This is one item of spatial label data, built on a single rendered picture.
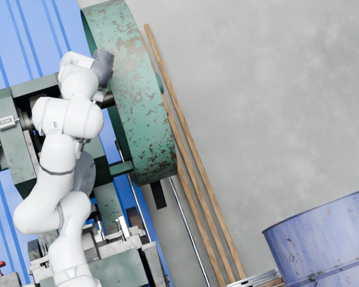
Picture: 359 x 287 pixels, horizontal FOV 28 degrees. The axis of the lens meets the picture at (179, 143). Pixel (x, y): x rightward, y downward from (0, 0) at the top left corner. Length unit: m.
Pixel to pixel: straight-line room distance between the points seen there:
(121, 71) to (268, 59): 1.90
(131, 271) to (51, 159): 0.79
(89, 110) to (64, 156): 0.16
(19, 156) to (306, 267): 1.53
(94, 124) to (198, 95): 2.30
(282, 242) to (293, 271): 0.08
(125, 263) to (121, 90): 0.67
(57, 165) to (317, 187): 2.48
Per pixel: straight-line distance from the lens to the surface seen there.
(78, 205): 2.31
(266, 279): 2.38
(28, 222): 2.26
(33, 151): 3.02
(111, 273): 2.79
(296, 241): 1.85
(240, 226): 4.25
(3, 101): 3.09
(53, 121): 2.17
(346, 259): 1.81
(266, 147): 4.36
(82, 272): 2.25
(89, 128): 2.15
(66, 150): 2.14
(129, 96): 2.78
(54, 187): 2.20
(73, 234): 2.28
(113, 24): 2.90
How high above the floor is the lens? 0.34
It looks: 13 degrees up
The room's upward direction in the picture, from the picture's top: 20 degrees counter-clockwise
